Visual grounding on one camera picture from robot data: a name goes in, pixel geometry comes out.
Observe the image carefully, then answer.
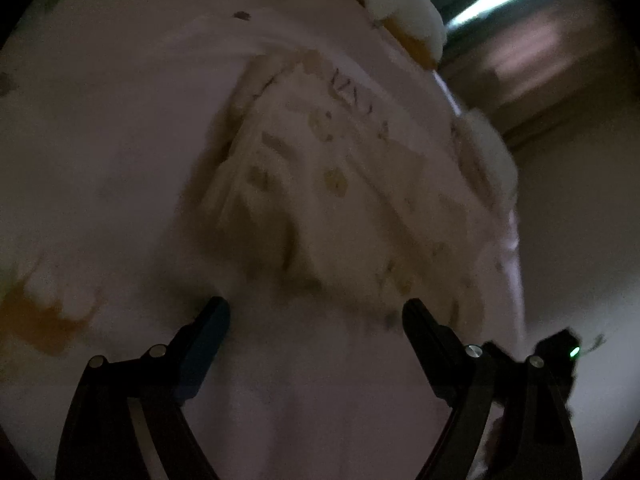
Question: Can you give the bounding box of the white fluffy pillow with orange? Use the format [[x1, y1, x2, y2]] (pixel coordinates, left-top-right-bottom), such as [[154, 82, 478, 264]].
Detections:
[[361, 0, 447, 70]]

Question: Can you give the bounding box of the cream bear print garment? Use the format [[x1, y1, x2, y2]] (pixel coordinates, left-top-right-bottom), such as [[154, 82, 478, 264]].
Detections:
[[198, 50, 497, 338]]

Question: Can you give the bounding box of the pink printed bed sheet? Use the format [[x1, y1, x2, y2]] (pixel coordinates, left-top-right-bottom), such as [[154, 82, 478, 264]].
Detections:
[[1, 0, 524, 479]]

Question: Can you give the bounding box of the white fluffy pillow right side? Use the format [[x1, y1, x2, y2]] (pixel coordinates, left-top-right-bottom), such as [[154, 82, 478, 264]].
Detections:
[[454, 110, 518, 214]]

